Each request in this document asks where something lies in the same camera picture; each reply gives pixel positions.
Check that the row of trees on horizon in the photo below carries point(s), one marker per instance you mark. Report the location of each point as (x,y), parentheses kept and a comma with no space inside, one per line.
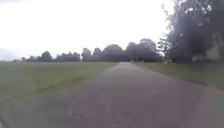
(100,55)

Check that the grey asphalt path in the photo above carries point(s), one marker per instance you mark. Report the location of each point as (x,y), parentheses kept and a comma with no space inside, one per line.
(130,100)

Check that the green grass field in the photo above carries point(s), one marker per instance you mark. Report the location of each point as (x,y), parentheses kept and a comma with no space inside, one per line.
(40,78)

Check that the grass verge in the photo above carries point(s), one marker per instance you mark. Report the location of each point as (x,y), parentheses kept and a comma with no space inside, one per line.
(193,71)

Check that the large dark trees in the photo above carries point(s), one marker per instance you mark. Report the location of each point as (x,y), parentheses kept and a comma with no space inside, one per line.
(196,30)

